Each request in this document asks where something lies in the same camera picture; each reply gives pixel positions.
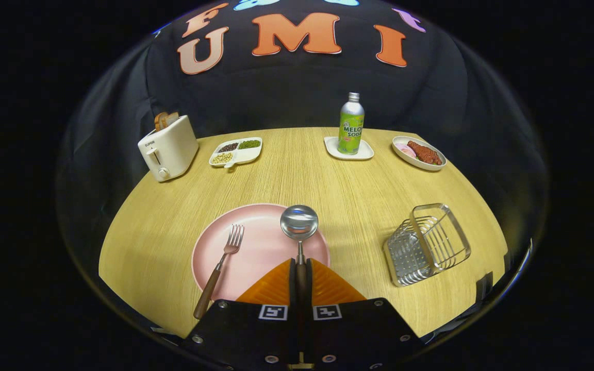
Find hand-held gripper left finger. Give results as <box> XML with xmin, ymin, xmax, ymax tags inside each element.
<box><xmin>181</xmin><ymin>258</ymin><xmax>300</xmax><ymax>371</ymax></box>

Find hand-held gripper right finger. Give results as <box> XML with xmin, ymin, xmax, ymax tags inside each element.
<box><xmin>305</xmin><ymin>258</ymin><xmax>424</xmax><ymax>371</ymax></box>

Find wooden-handled fork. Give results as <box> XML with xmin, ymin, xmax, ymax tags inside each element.
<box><xmin>193</xmin><ymin>223</ymin><xmax>245</xmax><ymax>321</ymax></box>

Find wooden-handled spoon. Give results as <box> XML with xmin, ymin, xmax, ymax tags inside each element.
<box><xmin>280</xmin><ymin>205</ymin><xmax>319</xmax><ymax>330</ymax></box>

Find pink plate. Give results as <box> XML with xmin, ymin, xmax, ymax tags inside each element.
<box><xmin>191</xmin><ymin>204</ymin><xmax>331</xmax><ymax>302</ymax></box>

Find white divided dish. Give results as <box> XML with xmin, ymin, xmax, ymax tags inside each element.
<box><xmin>209</xmin><ymin>137</ymin><xmax>263</xmax><ymax>170</ymax></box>

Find white square coaster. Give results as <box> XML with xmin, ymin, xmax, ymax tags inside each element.
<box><xmin>324</xmin><ymin>136</ymin><xmax>374</xmax><ymax>161</ymax></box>

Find white oval plate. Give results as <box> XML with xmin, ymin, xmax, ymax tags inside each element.
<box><xmin>392</xmin><ymin>136</ymin><xmax>448</xmax><ymax>171</ymax></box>

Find green soda bottle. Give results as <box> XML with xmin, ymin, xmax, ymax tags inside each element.
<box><xmin>338</xmin><ymin>92</ymin><xmax>365</xmax><ymax>155</ymax></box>

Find red-brown meat piece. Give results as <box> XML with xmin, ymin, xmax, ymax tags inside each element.
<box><xmin>407</xmin><ymin>141</ymin><xmax>443</xmax><ymax>166</ymax></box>

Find white toaster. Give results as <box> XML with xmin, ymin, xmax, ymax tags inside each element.
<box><xmin>138</xmin><ymin>114</ymin><xmax>200</xmax><ymax>182</ymax></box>

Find black backdrop cloth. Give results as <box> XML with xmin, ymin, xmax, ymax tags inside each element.
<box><xmin>60</xmin><ymin>0</ymin><xmax>545</xmax><ymax>248</ymax></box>

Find metal wire basket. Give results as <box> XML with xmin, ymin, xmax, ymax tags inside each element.
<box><xmin>383</xmin><ymin>203</ymin><xmax>472</xmax><ymax>287</ymax></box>

